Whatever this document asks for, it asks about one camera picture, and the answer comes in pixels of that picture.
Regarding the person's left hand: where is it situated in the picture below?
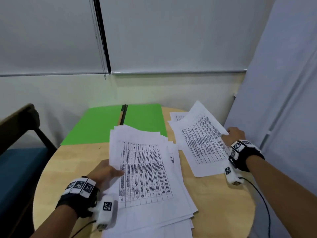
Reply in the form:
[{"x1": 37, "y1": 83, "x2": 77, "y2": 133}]
[{"x1": 87, "y1": 159, "x2": 125, "y2": 190}]

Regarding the person's right hand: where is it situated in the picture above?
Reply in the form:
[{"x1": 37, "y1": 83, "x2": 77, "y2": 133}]
[{"x1": 221, "y1": 127, "x2": 246, "y2": 148}]

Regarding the printed table paper sheet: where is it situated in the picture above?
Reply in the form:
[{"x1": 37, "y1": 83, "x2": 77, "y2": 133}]
[
  {"x1": 168, "y1": 100, "x2": 232, "y2": 178},
  {"x1": 169, "y1": 112, "x2": 189, "y2": 122},
  {"x1": 108, "y1": 131, "x2": 196, "y2": 222}
]

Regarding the person's left forearm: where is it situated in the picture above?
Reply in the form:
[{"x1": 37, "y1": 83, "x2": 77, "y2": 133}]
[{"x1": 30, "y1": 204, "x2": 80, "y2": 238}]

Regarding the person's right forearm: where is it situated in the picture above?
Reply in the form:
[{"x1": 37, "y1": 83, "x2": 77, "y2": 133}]
[{"x1": 245, "y1": 155, "x2": 317, "y2": 238}]

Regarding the green paper folder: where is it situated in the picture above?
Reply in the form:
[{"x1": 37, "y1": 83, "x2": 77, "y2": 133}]
[{"x1": 60, "y1": 103, "x2": 168, "y2": 147}]

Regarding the black folder clip bar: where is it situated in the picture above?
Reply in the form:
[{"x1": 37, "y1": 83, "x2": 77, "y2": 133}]
[{"x1": 118, "y1": 104, "x2": 129, "y2": 126}]

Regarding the stack of white printed papers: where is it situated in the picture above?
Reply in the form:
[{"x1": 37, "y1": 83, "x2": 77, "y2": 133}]
[{"x1": 101, "y1": 124, "x2": 199, "y2": 238}]

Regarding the white partition panel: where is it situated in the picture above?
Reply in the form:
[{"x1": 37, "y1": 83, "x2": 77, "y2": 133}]
[{"x1": 224, "y1": 0, "x2": 317, "y2": 238}]

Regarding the dark chair with blue seat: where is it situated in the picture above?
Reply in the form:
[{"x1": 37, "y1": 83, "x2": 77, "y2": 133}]
[{"x1": 0, "y1": 103, "x2": 58, "y2": 238}]

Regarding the white roller blind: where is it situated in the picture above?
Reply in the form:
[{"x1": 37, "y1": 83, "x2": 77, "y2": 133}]
[
  {"x1": 0, "y1": 0, "x2": 109, "y2": 77},
  {"x1": 99, "y1": 0, "x2": 276, "y2": 74}
]

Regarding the black wrist strap with markers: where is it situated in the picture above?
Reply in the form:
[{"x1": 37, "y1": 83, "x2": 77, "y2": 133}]
[
  {"x1": 228, "y1": 139, "x2": 265, "y2": 173},
  {"x1": 55, "y1": 176, "x2": 100, "y2": 219}
]

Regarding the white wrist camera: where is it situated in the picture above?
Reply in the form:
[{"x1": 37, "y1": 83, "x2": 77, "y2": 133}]
[
  {"x1": 88, "y1": 194, "x2": 116, "y2": 232},
  {"x1": 224, "y1": 165, "x2": 244, "y2": 186}
]

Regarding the black camera cable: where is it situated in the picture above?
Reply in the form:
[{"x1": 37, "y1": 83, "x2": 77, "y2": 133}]
[
  {"x1": 239, "y1": 177, "x2": 272, "y2": 238},
  {"x1": 70, "y1": 220, "x2": 97, "y2": 238}
]

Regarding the blind bead cord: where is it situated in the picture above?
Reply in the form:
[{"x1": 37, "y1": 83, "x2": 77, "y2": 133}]
[{"x1": 88, "y1": 0, "x2": 107, "y2": 80}]

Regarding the black window frame strip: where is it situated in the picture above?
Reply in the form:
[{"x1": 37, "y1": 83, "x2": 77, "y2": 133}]
[{"x1": 93, "y1": 0, "x2": 112, "y2": 74}]

